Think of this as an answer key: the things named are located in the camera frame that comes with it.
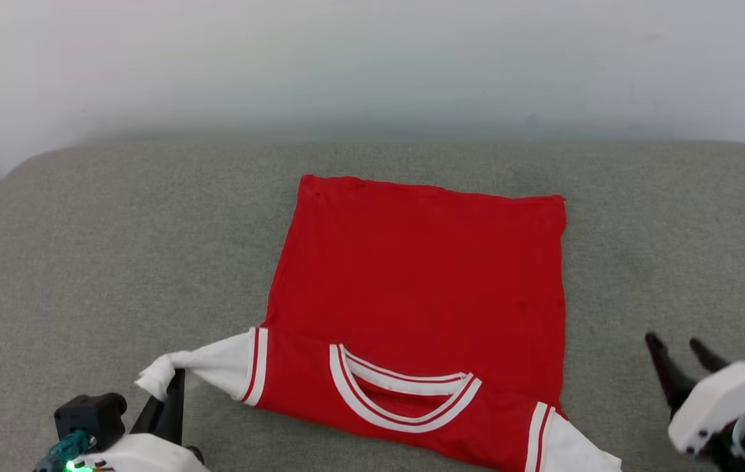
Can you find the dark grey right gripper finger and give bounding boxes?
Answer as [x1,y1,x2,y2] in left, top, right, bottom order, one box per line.
[646,332,698,414]
[689,338,731,374]

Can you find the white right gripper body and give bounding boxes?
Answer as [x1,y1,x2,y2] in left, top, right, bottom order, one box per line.
[668,361,745,457]

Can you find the grey fabric sofa cushion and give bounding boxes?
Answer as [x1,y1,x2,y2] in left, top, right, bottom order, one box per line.
[0,140,745,472]

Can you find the red white-trimmed jersey shirt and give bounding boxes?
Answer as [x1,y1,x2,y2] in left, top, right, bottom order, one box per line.
[135,174,623,472]

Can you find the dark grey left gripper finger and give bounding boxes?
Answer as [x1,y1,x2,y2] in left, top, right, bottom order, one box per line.
[169,369,187,447]
[131,393,171,439]

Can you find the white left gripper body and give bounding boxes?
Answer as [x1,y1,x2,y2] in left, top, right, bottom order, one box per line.
[77,433,209,472]

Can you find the teal left camera connector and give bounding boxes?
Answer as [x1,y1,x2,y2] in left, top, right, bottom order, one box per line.
[34,429,96,472]

